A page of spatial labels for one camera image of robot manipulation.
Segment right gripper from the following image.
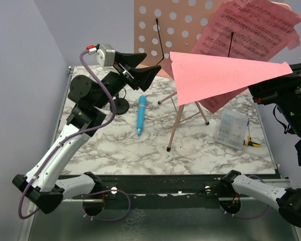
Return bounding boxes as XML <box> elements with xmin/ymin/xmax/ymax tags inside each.
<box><xmin>235</xmin><ymin>56</ymin><xmax>301</xmax><ymax>136</ymax></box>

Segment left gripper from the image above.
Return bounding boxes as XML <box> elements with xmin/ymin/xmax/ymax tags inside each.
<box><xmin>94</xmin><ymin>51</ymin><xmax>161</xmax><ymax>109</ymax></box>

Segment pink music stand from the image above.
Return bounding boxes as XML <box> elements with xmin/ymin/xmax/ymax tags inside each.
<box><xmin>133</xmin><ymin>0</ymin><xmax>291</xmax><ymax>152</ymax></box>

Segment pink sheet music pages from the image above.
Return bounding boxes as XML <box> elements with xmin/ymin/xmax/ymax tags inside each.
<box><xmin>170</xmin><ymin>52</ymin><xmax>293</xmax><ymax>105</ymax></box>

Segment pink sheet music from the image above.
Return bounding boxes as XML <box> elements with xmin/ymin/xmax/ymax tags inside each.
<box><xmin>167</xmin><ymin>1</ymin><xmax>301</xmax><ymax>113</ymax></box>

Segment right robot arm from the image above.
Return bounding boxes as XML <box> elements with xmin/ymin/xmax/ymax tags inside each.
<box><xmin>220</xmin><ymin>63</ymin><xmax>301</xmax><ymax>228</ymax></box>

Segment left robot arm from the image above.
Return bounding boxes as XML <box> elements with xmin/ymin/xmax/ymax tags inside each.
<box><xmin>12</xmin><ymin>47</ymin><xmax>161</xmax><ymax>219</ymax></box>

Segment blue toy microphone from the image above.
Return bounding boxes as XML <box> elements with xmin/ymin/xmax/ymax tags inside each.
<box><xmin>136</xmin><ymin>95</ymin><xmax>146</xmax><ymax>136</ymax></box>

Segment black microphone stand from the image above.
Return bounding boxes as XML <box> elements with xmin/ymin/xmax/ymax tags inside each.
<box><xmin>110</xmin><ymin>94</ymin><xmax>129</xmax><ymax>115</ymax></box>

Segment yellow black pliers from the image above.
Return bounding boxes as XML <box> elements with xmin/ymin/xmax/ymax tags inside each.
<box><xmin>244</xmin><ymin>136</ymin><xmax>261</xmax><ymax>147</ymax></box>

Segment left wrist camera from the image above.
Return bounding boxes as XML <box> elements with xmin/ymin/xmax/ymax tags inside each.
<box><xmin>86</xmin><ymin>44</ymin><xmax>116</xmax><ymax>68</ymax></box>

